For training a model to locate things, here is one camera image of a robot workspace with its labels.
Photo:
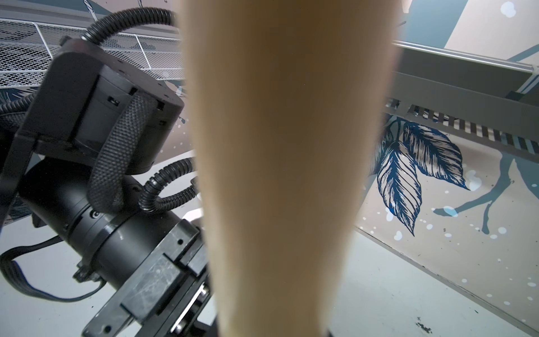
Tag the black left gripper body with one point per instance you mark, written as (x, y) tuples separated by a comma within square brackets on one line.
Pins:
[(159, 270)]

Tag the wooden handled claw hammer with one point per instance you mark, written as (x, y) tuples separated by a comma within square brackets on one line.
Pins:
[(284, 99)]

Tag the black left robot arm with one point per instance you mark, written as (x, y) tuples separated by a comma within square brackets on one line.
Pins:
[(72, 150)]

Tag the white wire mesh shelf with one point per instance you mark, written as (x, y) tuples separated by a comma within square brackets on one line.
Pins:
[(29, 48)]

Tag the black hanging wall basket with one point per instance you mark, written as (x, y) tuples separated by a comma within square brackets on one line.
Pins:
[(488, 101)]

